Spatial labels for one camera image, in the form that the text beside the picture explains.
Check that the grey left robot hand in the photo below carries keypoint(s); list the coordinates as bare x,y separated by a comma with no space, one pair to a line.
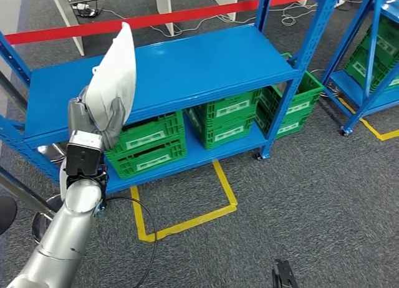
117,125

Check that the chrome stanchion post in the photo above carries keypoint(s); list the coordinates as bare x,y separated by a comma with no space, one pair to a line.
40,226
51,152

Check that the red barrier belt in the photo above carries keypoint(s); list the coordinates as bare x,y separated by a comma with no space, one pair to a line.
155,19

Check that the blue metal shelf rack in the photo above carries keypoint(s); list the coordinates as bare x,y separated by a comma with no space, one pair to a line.
187,67

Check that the blue neighbouring rack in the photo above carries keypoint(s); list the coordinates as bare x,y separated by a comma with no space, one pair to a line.
345,86

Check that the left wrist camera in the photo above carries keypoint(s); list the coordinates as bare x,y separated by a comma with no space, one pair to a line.
82,154

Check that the black power strip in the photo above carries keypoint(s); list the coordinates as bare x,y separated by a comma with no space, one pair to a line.
84,9

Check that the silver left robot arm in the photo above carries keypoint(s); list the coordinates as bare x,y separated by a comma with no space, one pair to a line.
62,245

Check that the green plastic crate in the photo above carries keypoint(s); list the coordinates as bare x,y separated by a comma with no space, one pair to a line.
293,128
389,42
224,134
149,161
224,106
355,67
308,98
146,133

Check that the white curved plastic part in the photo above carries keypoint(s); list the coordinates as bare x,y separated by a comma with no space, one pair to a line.
115,79

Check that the white table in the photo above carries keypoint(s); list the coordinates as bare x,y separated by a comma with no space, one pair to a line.
225,1
164,9

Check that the black stanchion post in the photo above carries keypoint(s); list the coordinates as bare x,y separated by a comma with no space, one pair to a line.
6,214

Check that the chrome stanchion base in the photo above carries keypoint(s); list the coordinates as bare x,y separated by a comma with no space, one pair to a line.
330,91

